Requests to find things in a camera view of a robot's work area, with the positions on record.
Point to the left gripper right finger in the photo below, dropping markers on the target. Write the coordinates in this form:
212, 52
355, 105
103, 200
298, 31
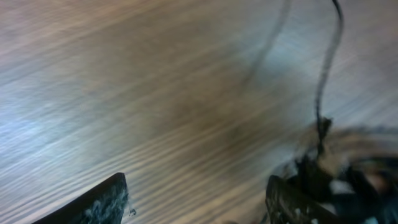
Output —
286, 204

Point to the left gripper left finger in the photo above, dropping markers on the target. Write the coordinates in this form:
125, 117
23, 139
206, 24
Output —
104, 203

